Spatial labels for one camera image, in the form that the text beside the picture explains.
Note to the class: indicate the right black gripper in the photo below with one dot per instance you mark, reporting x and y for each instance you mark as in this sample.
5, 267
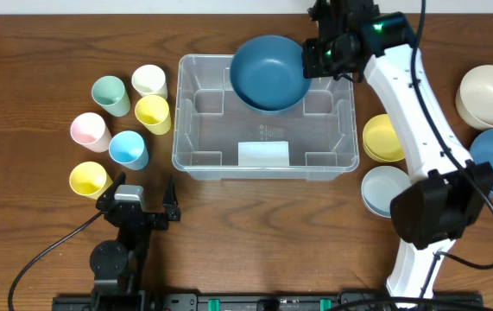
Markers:
312, 58

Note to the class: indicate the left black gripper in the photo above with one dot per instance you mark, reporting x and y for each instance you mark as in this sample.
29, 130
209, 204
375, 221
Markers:
143, 218

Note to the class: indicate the yellow small bowl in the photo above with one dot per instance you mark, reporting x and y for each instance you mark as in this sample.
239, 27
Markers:
380, 141

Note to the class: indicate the beige large bowl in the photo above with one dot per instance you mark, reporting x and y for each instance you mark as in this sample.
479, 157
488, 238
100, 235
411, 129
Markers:
474, 98

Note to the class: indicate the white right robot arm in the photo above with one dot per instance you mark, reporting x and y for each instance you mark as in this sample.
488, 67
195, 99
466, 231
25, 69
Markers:
448, 189

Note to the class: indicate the clear plastic storage container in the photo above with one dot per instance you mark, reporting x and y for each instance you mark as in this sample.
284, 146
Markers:
211, 120

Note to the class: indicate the white label in container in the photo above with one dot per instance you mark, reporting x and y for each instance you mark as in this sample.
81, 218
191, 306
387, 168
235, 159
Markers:
263, 154

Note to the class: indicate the blue cup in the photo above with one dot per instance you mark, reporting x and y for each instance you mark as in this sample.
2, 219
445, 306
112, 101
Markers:
128, 148

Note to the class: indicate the yellow cup lower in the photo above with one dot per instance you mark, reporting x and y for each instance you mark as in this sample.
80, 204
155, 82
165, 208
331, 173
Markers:
89, 179

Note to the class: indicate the yellow cup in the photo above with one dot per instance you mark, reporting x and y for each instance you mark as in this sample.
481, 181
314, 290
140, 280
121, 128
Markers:
152, 111
89, 179

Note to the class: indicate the pink cup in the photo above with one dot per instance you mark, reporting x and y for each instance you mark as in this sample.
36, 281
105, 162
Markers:
90, 130

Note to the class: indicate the yellow cup upper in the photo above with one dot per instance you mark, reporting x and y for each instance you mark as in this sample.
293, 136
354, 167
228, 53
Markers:
152, 111

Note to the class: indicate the green cup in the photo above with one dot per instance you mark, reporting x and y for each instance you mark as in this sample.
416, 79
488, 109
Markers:
110, 93

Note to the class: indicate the cream cup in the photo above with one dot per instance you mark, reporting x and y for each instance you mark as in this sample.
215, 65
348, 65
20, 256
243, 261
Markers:
150, 80

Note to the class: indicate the light blue small bowl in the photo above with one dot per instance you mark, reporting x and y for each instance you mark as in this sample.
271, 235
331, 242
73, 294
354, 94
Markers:
380, 185

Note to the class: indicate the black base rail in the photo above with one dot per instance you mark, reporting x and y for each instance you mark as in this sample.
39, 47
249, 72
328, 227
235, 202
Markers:
192, 302

